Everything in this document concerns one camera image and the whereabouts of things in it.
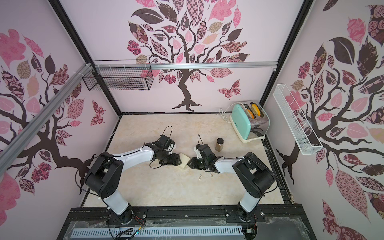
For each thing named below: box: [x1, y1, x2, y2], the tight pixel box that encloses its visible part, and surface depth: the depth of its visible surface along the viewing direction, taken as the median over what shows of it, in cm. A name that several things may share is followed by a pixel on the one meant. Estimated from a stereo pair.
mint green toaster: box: [229, 101, 271, 144], surface depth 97 cm
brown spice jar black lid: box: [215, 137, 224, 152], surface depth 94 cm
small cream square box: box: [179, 152, 191, 170], surface depth 92 cm
